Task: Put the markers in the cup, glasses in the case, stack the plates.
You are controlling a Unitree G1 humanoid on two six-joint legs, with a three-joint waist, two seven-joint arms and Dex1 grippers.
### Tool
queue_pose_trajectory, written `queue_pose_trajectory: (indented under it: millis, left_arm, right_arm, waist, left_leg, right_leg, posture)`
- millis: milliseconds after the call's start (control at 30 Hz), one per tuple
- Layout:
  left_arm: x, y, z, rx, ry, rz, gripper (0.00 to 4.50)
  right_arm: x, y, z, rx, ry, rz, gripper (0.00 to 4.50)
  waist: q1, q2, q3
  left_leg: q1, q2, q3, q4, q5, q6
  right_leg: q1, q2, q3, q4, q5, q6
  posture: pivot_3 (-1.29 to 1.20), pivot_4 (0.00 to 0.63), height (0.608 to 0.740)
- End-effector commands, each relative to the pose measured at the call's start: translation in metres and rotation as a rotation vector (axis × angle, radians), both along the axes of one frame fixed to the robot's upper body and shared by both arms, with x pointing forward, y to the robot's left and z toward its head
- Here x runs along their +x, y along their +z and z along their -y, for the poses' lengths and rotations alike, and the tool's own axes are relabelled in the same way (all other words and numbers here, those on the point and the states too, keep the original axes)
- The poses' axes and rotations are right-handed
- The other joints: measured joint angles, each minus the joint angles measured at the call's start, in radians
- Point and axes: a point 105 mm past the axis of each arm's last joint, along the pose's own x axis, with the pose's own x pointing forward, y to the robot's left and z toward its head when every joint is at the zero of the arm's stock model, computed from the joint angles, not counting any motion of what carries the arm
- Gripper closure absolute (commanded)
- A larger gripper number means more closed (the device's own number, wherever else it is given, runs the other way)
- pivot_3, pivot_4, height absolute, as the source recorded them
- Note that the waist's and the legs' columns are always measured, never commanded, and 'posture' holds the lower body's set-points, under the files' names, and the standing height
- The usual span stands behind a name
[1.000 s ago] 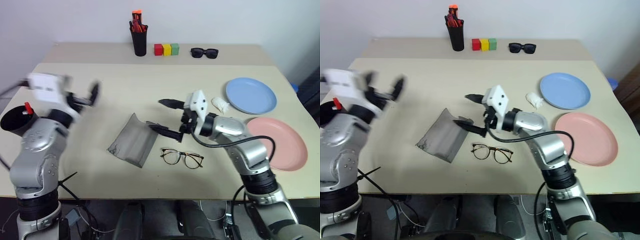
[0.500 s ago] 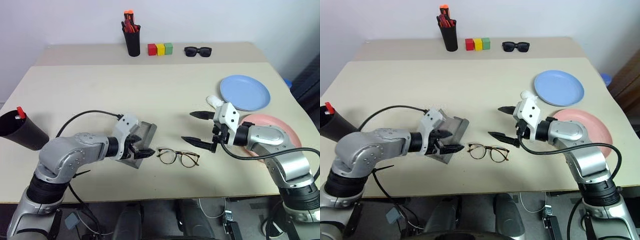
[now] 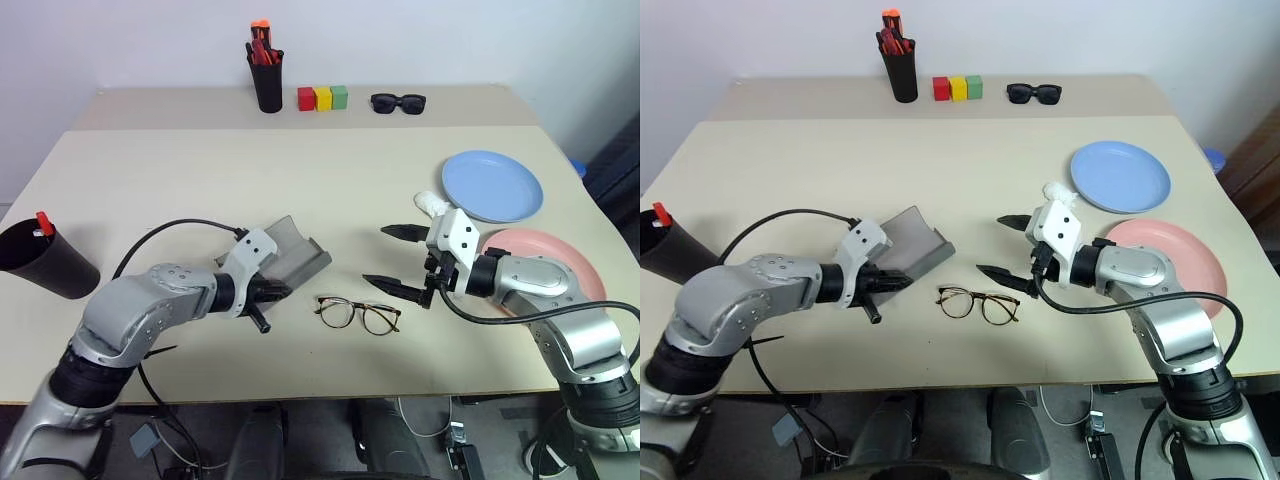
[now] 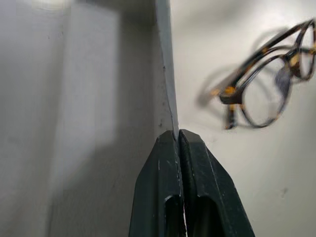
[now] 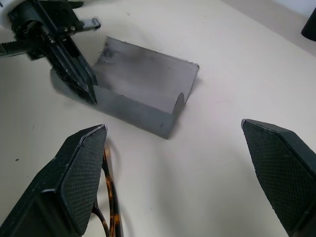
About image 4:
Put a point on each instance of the tortoiseshell glasses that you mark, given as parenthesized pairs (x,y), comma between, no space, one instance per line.
(266,81)

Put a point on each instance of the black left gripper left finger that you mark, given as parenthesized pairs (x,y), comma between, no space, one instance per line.
(153,187)

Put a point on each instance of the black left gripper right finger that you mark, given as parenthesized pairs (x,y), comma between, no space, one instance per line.
(209,192)

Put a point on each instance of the white box lid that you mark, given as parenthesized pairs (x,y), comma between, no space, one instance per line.
(81,103)

